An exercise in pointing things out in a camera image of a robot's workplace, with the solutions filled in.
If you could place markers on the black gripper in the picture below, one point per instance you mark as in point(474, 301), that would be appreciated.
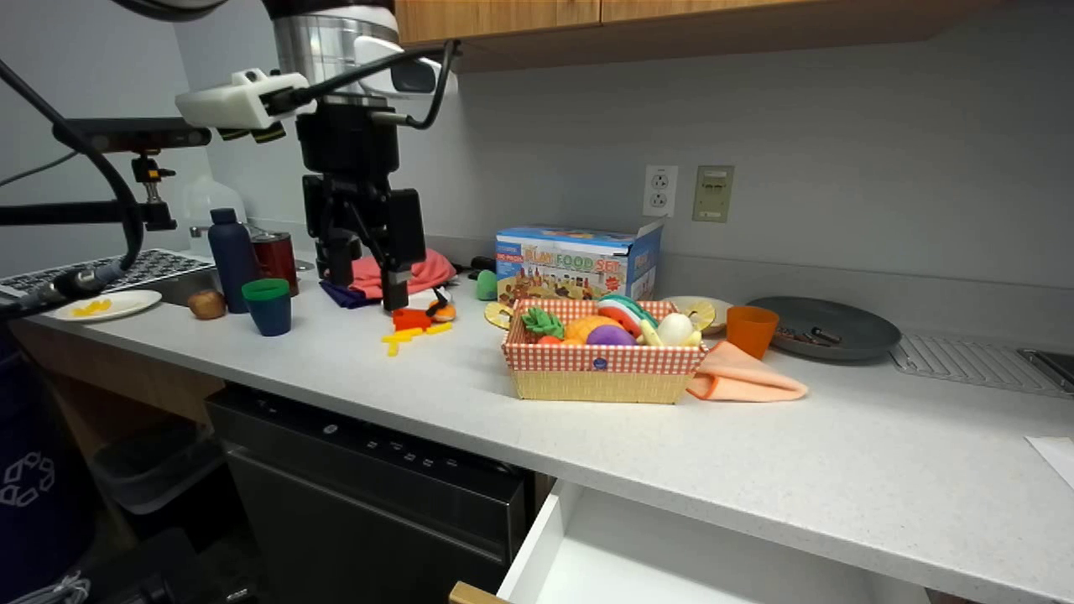
point(350, 156)

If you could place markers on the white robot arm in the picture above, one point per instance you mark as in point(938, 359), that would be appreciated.
point(326, 40)

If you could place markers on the pink red cloth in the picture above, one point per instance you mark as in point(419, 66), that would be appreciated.
point(434, 268)

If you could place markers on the red toy food piece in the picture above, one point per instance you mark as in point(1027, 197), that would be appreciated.
point(410, 321)

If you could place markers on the yellow toy food piece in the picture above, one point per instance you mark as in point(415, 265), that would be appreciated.
point(397, 341)

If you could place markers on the dark red jar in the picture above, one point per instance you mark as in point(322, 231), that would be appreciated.
point(274, 254)

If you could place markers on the blue cup green lid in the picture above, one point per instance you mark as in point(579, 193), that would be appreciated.
point(269, 304)

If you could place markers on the green toy pear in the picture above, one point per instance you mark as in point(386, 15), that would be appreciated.
point(485, 286)

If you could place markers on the dark blue bottle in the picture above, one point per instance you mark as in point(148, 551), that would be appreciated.
point(231, 257)

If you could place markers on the brown round bun toy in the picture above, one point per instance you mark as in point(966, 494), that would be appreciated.
point(204, 304)

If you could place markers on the green toy vegetable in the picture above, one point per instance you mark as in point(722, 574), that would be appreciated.
point(542, 322)

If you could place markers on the checkered picnic basket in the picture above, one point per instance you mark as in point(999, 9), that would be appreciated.
point(570, 371)

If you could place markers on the toy food box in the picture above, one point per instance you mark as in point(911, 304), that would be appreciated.
point(574, 263)

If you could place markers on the metal grid rack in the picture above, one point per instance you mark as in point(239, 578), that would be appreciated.
point(161, 268)

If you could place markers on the black dishwasher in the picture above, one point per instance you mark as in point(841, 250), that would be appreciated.
point(350, 511)

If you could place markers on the white plate yellow food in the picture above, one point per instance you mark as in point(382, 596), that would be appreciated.
point(107, 305)

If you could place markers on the purple toy eggplant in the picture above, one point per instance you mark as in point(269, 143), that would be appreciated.
point(607, 335)

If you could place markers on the wooden upper cabinet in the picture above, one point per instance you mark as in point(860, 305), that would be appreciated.
point(508, 35)

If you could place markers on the white power outlet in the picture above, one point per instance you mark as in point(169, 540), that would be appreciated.
point(658, 189)

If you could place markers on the white toy egg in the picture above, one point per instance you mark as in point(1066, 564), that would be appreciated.
point(677, 330)

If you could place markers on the orange plastic cup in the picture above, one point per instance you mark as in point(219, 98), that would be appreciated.
point(754, 330)

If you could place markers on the blue recycling bin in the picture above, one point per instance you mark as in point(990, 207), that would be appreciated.
point(42, 514)

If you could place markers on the dark round plate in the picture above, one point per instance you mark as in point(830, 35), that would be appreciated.
point(830, 330)

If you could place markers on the grey dish drying mat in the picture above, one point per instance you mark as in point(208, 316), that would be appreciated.
point(982, 364)

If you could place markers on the white paper sheet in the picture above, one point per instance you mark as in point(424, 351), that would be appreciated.
point(1059, 454)

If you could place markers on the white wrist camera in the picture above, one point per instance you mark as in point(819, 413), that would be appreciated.
point(239, 106)

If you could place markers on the black camera on mount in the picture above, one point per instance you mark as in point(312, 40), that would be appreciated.
point(145, 137)

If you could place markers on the beige light switch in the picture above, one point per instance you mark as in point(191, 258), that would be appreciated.
point(712, 193)

